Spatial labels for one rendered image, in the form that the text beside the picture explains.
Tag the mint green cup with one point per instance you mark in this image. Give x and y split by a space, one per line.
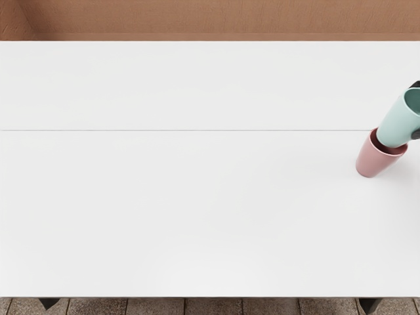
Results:
395 123

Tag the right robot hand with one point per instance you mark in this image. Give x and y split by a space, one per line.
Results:
416 134

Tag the pink cup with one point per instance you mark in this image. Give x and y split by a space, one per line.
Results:
375 162

